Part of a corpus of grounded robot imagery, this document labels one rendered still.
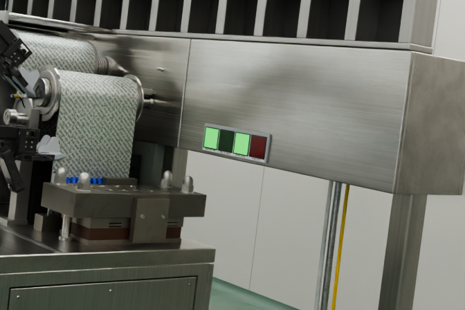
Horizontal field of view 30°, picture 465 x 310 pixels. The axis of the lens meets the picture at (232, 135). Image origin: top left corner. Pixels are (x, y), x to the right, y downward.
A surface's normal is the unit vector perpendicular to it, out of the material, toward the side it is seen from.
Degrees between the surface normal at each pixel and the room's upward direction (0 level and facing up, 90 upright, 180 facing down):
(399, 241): 90
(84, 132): 90
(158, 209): 90
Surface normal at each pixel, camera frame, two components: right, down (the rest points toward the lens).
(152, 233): 0.65, 0.12
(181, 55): -0.75, -0.06
